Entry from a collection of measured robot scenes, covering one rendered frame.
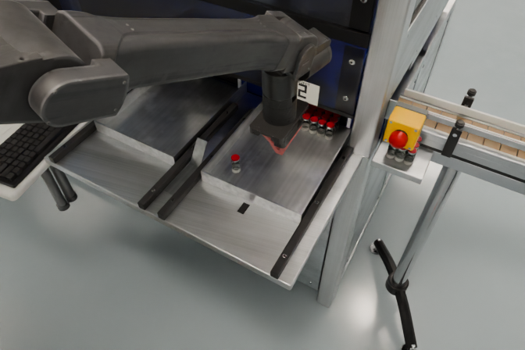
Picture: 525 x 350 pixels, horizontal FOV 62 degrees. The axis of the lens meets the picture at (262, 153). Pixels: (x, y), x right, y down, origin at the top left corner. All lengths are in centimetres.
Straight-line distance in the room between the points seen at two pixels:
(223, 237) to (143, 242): 112
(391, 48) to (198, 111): 56
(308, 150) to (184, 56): 72
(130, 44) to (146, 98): 92
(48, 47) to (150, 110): 93
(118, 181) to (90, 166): 9
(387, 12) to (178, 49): 54
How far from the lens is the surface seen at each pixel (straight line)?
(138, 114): 125
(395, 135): 100
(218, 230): 96
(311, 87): 105
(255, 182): 104
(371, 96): 100
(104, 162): 115
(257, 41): 52
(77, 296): 200
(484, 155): 117
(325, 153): 111
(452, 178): 129
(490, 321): 202
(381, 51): 93
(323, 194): 100
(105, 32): 38
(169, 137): 116
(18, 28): 35
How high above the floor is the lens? 168
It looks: 47 degrees down
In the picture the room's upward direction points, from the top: straight up
